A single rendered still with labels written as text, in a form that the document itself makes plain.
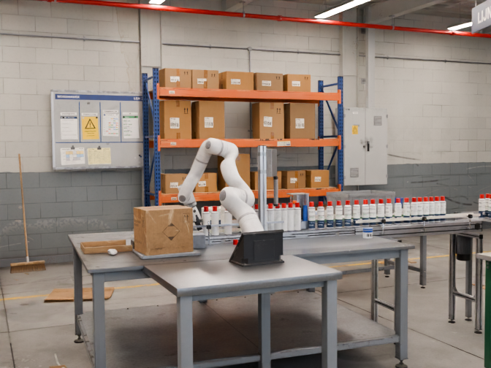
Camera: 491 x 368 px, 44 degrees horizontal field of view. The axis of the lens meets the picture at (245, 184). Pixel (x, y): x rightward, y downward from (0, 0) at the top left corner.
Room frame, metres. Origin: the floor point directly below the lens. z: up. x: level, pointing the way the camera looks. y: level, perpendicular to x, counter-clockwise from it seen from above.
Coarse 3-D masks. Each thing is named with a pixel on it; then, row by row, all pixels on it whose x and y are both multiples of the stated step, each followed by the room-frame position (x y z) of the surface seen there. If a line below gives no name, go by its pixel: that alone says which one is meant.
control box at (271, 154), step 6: (270, 150) 4.17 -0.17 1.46; (276, 150) 4.32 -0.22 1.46; (270, 156) 4.17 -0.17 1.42; (276, 156) 4.31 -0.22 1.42; (270, 162) 4.17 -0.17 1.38; (276, 162) 4.31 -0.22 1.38; (270, 168) 4.17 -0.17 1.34; (276, 168) 4.31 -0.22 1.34; (270, 174) 4.17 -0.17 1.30; (276, 174) 4.31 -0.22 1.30
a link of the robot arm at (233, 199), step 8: (224, 192) 3.63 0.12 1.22; (232, 192) 3.62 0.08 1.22; (240, 192) 3.67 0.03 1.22; (224, 200) 3.62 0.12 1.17; (232, 200) 3.60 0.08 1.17; (240, 200) 3.60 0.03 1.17; (232, 208) 3.61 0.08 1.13; (240, 208) 3.59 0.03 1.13; (248, 208) 3.59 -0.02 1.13; (240, 216) 3.57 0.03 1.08
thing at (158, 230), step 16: (144, 208) 3.72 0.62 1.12; (160, 208) 3.71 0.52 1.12; (176, 208) 3.71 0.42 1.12; (192, 208) 3.73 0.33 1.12; (144, 224) 3.62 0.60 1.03; (160, 224) 3.64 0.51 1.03; (176, 224) 3.68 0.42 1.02; (192, 224) 3.73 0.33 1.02; (144, 240) 3.63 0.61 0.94; (160, 240) 3.63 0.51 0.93; (176, 240) 3.68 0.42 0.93; (192, 240) 3.73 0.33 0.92
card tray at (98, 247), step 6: (108, 240) 4.09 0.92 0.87; (114, 240) 4.11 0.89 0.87; (120, 240) 4.12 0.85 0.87; (84, 246) 4.04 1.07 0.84; (90, 246) 4.05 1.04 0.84; (96, 246) 4.07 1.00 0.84; (102, 246) 4.07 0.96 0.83; (108, 246) 3.84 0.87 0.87; (114, 246) 3.85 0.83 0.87; (120, 246) 3.87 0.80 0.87; (126, 246) 3.88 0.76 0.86; (84, 252) 3.79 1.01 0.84; (90, 252) 3.80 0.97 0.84; (96, 252) 3.82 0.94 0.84; (102, 252) 3.83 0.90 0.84
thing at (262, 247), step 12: (240, 240) 3.36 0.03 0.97; (252, 240) 3.36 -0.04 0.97; (264, 240) 3.39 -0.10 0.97; (276, 240) 3.43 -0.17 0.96; (240, 252) 3.36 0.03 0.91; (252, 252) 3.36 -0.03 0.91; (264, 252) 3.39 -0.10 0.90; (276, 252) 3.43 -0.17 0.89; (240, 264) 3.35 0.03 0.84; (252, 264) 3.35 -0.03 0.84; (264, 264) 3.39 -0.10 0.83
